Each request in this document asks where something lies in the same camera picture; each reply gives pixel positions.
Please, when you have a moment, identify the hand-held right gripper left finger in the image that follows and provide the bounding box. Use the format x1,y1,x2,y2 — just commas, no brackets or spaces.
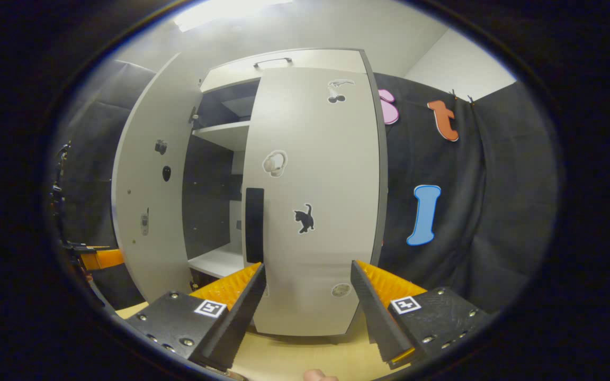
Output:
125,262,267,372

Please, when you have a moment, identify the white door with phone sticker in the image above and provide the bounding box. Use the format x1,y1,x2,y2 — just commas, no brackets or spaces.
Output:
111,51,205,303

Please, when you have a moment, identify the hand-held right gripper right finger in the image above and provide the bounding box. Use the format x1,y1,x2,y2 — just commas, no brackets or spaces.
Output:
350,259,491,370

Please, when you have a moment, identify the white and grey cabinet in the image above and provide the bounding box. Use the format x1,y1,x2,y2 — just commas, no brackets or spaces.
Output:
181,48,389,281

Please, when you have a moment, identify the white cabinet drawer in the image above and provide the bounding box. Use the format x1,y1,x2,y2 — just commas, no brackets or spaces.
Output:
199,49,367,93

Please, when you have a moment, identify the black equipment stand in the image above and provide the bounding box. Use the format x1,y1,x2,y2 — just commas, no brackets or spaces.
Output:
48,140,73,244

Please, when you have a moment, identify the black flat door handle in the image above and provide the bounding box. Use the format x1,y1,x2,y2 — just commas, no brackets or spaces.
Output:
245,187,265,264

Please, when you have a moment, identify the white door with cat sticker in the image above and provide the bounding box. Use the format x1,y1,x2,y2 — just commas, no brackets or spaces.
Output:
241,66,389,338

